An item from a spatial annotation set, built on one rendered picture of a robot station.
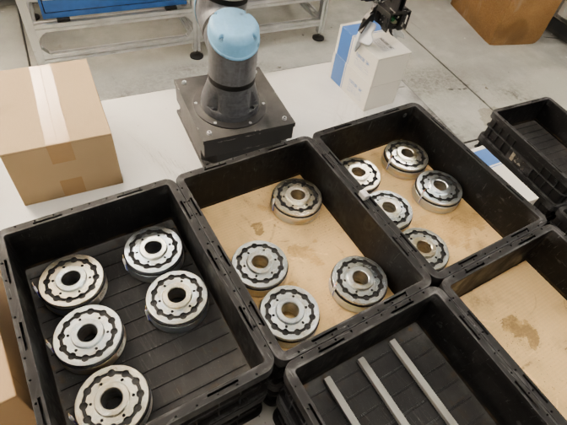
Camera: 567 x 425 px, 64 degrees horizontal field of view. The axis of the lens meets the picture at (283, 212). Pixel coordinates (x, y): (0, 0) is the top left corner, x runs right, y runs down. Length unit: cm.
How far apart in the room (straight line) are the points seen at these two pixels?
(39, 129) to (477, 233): 96
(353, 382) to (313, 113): 86
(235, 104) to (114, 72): 173
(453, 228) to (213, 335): 55
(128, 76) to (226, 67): 172
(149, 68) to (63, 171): 176
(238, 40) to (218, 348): 65
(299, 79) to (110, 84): 142
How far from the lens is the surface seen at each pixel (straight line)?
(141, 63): 287
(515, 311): 97
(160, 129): 132
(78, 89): 121
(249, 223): 92
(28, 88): 125
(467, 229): 104
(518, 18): 369
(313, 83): 153
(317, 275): 86
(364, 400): 78
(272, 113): 122
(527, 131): 205
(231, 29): 108
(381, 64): 138
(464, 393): 85
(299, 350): 68
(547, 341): 97
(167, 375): 77
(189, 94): 125
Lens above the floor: 155
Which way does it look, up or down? 50 degrees down
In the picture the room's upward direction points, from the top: 10 degrees clockwise
